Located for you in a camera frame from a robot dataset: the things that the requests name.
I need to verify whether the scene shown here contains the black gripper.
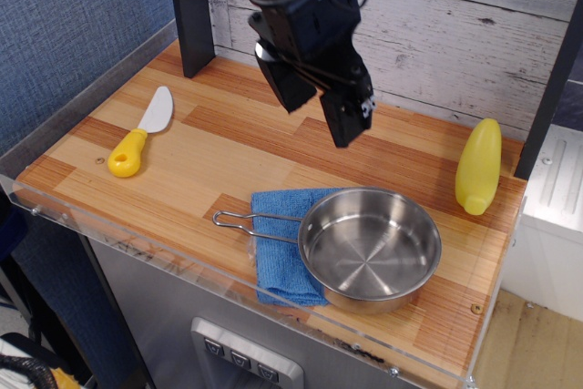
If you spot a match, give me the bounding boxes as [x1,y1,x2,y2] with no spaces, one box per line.
[249,0,375,148]

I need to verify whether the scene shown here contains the stainless steel pot with handle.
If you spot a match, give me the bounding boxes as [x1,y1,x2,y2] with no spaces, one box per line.
[212,187,442,314]

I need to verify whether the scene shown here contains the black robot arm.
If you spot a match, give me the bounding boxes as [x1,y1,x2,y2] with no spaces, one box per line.
[249,0,375,148]

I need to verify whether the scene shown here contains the blue folded cloth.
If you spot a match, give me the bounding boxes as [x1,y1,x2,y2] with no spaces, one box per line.
[251,189,336,307]

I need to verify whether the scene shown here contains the yellow plastic bottle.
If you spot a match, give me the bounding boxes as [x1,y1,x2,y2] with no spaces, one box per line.
[455,118,502,216]

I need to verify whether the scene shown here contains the clear acrylic front guard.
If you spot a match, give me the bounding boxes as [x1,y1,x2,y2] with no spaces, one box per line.
[1,177,475,388]

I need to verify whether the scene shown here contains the silver button control panel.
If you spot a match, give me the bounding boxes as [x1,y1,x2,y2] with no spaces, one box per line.
[190,317,304,388]

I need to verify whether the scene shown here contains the white side cabinet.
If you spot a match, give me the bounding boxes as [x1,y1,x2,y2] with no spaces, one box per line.
[501,125,582,321]

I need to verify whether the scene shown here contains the yellow object bottom left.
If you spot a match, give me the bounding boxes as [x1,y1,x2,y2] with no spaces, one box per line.
[51,368,83,389]

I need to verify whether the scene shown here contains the dark grey vertical post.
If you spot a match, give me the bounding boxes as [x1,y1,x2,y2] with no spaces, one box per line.
[172,0,215,78]

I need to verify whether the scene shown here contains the yellow handled toy knife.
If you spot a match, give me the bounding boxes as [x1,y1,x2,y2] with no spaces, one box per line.
[107,86,174,178]

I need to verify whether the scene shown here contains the dark right vertical post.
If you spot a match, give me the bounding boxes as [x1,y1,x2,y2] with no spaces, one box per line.
[514,0,582,180]

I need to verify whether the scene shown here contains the black braided cable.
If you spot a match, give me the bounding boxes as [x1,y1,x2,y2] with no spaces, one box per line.
[0,354,58,389]

